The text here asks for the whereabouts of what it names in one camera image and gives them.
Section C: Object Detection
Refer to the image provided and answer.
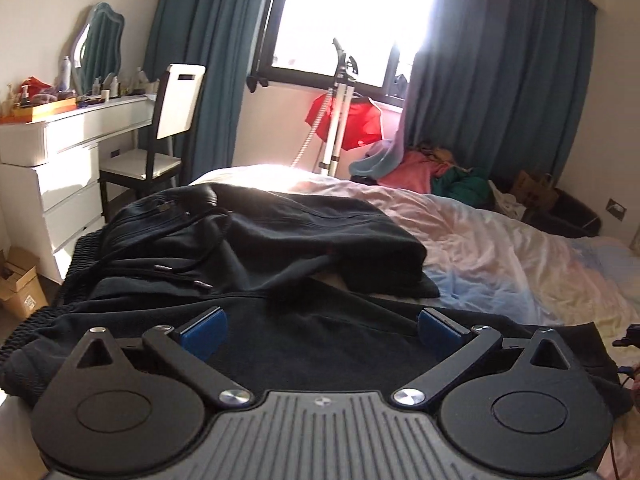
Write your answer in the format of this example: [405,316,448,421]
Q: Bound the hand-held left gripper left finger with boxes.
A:
[75,306,253,408]

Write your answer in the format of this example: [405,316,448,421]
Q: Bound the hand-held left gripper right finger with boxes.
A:
[392,306,576,407]

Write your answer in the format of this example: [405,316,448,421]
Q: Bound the bed with pastel sheet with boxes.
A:
[0,162,640,480]

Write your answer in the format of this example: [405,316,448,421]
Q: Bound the black bin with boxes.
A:
[539,187,602,239]

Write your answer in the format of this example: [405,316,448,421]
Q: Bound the green cloth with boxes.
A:
[432,165,494,202]

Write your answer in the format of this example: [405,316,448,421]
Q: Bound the pink cloth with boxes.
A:
[377,152,442,194]

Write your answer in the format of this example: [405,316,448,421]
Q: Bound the brown paper bag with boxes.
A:
[510,170,560,222]

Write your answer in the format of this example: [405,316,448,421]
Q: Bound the light blue cloth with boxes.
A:
[349,110,412,177]

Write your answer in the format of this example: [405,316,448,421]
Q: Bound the open cardboard box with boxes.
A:
[0,246,50,321]

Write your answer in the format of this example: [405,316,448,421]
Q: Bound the red hanging garment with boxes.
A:
[305,91,384,152]

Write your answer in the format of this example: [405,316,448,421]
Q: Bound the white garment steamer stand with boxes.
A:
[292,37,372,179]

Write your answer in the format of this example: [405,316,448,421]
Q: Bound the white dresser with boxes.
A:
[0,93,157,284]

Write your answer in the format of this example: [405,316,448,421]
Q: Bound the teal curtain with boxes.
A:
[399,0,599,197]
[145,0,297,187]

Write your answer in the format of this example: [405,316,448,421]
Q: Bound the black hanging object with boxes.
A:
[246,57,269,94]

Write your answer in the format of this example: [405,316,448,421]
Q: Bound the row of cosmetic bottles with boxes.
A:
[75,67,161,107]

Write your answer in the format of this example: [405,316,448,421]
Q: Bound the orange tray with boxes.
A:
[0,97,77,124]

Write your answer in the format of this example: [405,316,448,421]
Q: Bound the red cloth item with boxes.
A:
[20,76,54,99]

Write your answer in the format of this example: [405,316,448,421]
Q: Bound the wavy framed mirror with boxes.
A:
[71,2,126,96]

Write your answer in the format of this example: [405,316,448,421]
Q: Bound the dark framed window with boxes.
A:
[259,0,441,107]

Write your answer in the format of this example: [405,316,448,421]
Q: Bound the white chair with black frame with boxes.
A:
[98,63,207,222]

